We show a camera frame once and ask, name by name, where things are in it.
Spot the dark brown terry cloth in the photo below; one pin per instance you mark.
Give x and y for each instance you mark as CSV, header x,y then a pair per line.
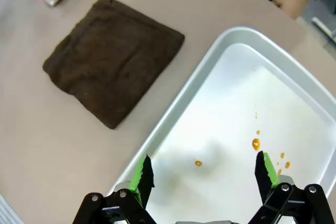
x,y
113,61

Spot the large orange sauce drop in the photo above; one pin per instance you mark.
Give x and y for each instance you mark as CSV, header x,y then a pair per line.
x,y
256,144

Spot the silver metal tray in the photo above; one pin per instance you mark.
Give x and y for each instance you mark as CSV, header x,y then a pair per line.
x,y
223,103

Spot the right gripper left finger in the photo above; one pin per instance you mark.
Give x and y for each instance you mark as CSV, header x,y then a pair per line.
x,y
145,176

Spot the grey metal frame bar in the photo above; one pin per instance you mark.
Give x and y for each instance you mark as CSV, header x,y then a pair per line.
x,y
324,26

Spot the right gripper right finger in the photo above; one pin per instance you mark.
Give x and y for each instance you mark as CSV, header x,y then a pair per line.
x,y
262,174

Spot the grey ribbed base plate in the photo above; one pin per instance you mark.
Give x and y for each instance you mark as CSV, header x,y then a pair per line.
x,y
8,212

